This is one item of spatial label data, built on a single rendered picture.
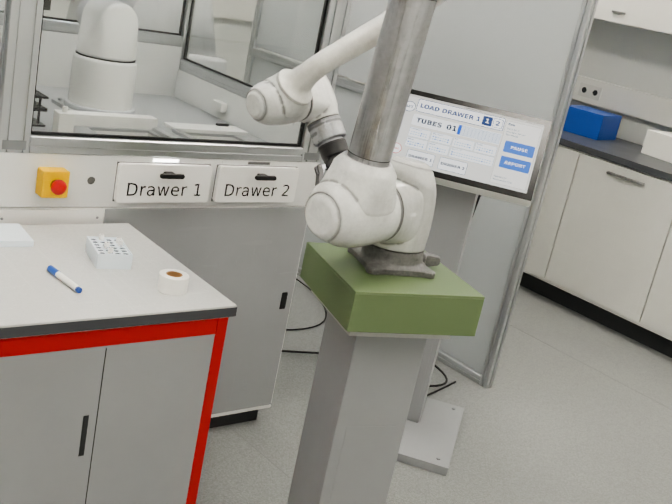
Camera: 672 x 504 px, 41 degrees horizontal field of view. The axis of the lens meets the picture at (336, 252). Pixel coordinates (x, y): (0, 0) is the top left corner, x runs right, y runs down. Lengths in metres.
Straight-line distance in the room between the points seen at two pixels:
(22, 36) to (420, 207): 1.04
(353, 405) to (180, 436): 0.44
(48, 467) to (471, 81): 2.49
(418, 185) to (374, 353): 0.43
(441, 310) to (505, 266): 1.64
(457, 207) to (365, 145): 1.13
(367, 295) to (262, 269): 0.89
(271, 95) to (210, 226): 0.68
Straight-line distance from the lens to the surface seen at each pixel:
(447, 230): 3.13
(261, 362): 3.08
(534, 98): 3.72
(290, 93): 2.20
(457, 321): 2.21
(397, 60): 1.98
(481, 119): 3.11
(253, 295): 2.94
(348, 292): 2.09
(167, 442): 2.23
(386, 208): 2.06
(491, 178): 3.00
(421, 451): 3.22
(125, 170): 2.54
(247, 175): 2.74
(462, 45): 3.97
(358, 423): 2.36
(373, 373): 2.30
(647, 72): 5.75
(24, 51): 2.38
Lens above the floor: 1.54
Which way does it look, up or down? 17 degrees down
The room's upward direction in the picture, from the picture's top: 12 degrees clockwise
